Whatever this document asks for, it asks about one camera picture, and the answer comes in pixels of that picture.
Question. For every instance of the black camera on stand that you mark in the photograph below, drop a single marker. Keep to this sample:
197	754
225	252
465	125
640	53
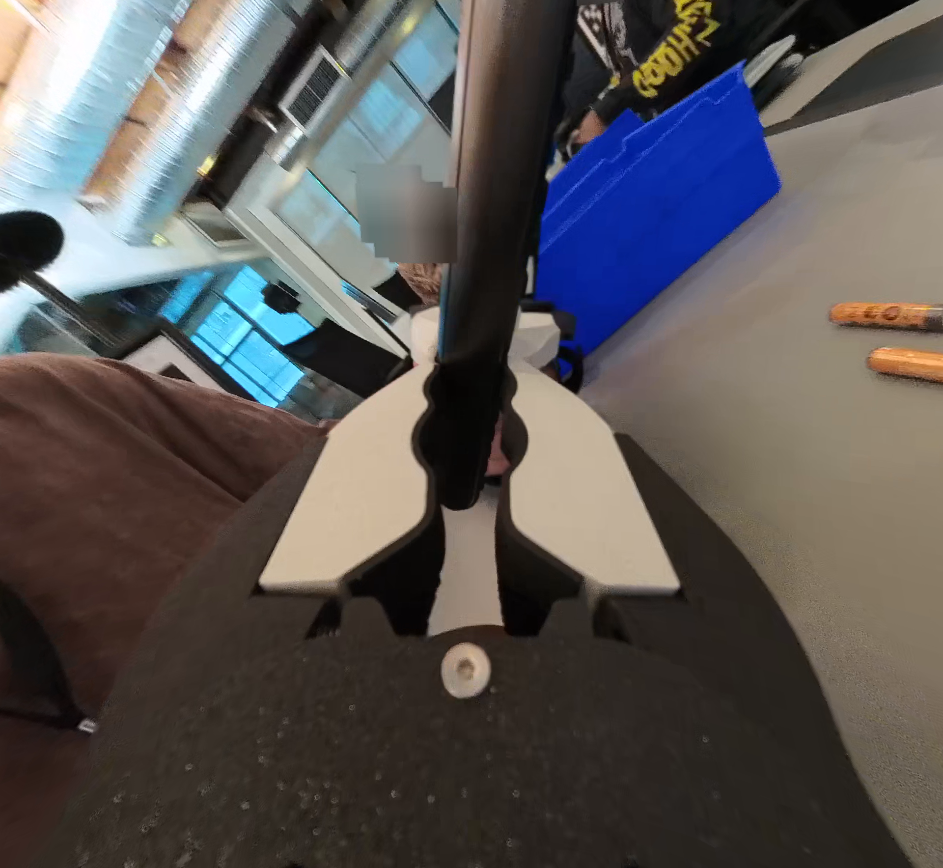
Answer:
281	295

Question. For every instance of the blue plastic bin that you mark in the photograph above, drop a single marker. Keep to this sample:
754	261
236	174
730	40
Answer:
648	219

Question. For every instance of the person's left hand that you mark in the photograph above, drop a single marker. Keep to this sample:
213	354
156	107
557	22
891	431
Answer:
499	452

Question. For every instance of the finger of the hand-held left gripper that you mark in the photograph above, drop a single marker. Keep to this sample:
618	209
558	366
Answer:
426	337
534	337

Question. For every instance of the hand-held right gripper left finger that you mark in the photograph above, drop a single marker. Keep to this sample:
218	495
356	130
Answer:
353	514

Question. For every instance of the grey laptop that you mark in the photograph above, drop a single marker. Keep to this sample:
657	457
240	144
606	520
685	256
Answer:
773	68

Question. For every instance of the person in brown shirt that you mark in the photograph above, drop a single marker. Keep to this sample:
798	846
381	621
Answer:
110	477

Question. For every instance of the black remote control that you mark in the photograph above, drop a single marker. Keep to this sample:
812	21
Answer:
508	183

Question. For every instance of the black floor lamp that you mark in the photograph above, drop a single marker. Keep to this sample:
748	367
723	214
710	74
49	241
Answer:
29	238

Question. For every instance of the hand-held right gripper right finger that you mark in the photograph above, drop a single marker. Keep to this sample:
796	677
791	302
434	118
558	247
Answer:
589	514

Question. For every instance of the white air vent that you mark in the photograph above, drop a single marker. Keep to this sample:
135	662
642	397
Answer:
313	87

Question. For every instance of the orange battery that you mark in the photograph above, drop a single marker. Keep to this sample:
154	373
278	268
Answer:
906	365
884	315

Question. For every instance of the silver ventilation duct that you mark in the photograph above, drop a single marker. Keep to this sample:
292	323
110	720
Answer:
147	72

